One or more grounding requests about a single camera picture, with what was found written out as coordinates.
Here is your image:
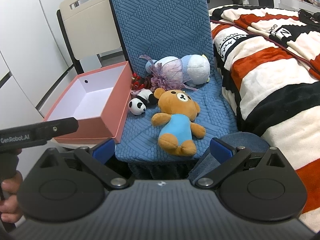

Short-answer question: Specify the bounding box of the beige chair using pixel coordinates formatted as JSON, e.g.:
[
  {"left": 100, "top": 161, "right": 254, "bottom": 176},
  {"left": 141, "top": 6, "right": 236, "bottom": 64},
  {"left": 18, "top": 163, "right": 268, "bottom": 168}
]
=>
[{"left": 56, "top": 0, "right": 129, "bottom": 74}]

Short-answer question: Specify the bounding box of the small red toy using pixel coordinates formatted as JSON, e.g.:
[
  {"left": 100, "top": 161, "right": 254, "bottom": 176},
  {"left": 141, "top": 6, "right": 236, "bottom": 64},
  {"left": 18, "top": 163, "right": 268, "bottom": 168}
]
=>
[{"left": 130, "top": 73, "right": 152, "bottom": 90}]

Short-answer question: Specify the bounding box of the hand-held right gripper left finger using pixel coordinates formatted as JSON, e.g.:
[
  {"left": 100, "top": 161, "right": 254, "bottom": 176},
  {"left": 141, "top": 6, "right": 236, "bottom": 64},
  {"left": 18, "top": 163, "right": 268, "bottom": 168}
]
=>
[{"left": 39, "top": 138, "right": 129, "bottom": 190}]

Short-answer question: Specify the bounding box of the black garment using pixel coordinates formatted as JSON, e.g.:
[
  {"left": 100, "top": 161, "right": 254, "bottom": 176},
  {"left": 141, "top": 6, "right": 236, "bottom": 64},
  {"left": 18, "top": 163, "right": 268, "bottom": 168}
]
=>
[{"left": 298, "top": 9, "right": 320, "bottom": 32}]

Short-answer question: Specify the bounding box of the blue and white plush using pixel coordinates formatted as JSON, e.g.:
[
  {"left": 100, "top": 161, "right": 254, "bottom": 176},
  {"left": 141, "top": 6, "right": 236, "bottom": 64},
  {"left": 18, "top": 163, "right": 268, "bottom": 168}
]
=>
[{"left": 145, "top": 54, "right": 211, "bottom": 87}]

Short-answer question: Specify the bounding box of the white wardrobe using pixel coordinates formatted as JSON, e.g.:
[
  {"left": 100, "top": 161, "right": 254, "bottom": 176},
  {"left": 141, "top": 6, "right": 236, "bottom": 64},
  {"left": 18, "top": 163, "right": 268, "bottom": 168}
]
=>
[{"left": 0, "top": 0, "right": 107, "bottom": 130}]

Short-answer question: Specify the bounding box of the striped fleece blanket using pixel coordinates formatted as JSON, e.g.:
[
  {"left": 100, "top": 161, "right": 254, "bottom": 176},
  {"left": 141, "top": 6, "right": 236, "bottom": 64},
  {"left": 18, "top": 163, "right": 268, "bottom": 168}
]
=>
[{"left": 209, "top": 5, "right": 320, "bottom": 230}]

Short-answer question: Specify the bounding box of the white desk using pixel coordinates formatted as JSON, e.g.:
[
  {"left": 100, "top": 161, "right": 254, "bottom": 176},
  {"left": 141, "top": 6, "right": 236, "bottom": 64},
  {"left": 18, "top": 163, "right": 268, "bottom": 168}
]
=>
[{"left": 279, "top": 0, "right": 320, "bottom": 12}]

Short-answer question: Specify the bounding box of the blue white plush purple ribbon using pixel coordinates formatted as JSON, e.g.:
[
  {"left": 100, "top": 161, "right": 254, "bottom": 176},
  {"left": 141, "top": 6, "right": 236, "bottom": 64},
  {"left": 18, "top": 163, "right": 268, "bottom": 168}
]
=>
[{"left": 139, "top": 54, "right": 198, "bottom": 92}]

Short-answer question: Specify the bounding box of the pink cardboard box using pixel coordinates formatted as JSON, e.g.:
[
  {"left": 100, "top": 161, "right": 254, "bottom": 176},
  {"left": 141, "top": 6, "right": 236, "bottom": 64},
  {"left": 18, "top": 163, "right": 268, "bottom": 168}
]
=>
[{"left": 42, "top": 60, "right": 133, "bottom": 144}]

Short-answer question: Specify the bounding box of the person's left hand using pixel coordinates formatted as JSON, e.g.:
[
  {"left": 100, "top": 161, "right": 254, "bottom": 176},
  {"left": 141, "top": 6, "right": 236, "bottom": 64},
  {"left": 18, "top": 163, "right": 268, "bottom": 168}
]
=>
[{"left": 0, "top": 171, "right": 23, "bottom": 223}]

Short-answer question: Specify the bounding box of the blue cloth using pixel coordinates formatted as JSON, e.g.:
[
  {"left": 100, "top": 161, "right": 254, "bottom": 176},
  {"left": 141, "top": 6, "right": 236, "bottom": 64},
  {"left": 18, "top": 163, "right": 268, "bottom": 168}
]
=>
[{"left": 187, "top": 132, "right": 271, "bottom": 180}]

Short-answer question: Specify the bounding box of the panda plush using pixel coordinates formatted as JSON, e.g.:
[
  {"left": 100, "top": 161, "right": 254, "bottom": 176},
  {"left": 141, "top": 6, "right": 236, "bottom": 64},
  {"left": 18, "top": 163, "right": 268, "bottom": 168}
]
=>
[{"left": 129, "top": 89, "right": 158, "bottom": 116}]

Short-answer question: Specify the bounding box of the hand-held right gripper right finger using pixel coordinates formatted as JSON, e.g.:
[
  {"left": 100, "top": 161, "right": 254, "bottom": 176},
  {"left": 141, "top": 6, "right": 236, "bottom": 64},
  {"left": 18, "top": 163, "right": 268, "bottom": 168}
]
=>
[{"left": 194, "top": 137, "right": 287, "bottom": 189}]

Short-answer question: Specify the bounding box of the brown bear plush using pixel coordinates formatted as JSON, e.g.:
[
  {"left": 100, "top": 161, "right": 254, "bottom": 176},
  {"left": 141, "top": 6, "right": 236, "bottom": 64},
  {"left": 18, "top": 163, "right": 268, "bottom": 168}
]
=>
[{"left": 151, "top": 88, "right": 206, "bottom": 156}]

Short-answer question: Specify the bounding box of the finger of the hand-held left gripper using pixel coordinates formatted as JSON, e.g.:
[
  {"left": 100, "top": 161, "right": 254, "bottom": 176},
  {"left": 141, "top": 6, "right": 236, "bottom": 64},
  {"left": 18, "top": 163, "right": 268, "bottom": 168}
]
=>
[{"left": 34, "top": 117, "right": 79, "bottom": 140}]

